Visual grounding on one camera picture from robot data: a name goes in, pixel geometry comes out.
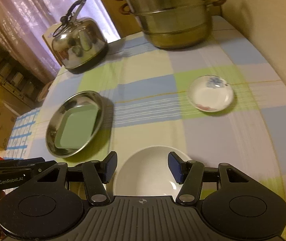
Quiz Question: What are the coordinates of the white ceramic bowl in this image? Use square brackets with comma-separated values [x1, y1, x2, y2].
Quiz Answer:
[112, 145, 190, 198]

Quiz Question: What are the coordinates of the green square plate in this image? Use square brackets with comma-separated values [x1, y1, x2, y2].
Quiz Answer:
[54, 104, 99, 149]

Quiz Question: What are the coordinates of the large steel plate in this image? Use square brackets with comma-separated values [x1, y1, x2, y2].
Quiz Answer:
[45, 90, 114, 158]

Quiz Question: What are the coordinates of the small white floral dish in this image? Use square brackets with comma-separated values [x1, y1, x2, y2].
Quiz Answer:
[186, 75, 234, 113]

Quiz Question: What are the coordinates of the stainless steel bowl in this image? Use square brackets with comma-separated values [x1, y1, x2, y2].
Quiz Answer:
[67, 163, 87, 199]

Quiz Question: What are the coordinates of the blue patterned cloth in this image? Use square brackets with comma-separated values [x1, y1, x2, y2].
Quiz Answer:
[4, 108, 40, 159]

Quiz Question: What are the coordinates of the plaid tablecloth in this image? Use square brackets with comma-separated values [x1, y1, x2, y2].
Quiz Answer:
[27, 15, 286, 241]

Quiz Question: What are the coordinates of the round stool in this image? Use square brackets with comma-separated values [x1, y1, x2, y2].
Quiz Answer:
[37, 81, 53, 103]

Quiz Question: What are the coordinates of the dark metal rack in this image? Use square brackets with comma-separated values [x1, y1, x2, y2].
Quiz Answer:
[0, 46, 44, 108]

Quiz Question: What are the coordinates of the stainless steel kettle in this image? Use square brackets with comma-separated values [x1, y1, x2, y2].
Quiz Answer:
[52, 0, 109, 74]

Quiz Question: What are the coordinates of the white wooden chair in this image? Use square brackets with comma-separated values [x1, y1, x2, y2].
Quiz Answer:
[42, 23, 63, 66]

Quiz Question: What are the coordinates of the stacked steel steamer pot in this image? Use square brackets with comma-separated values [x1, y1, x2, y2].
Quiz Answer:
[116, 0, 227, 50]

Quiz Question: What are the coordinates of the pink curtain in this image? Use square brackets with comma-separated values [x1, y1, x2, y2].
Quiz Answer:
[0, 0, 120, 84]

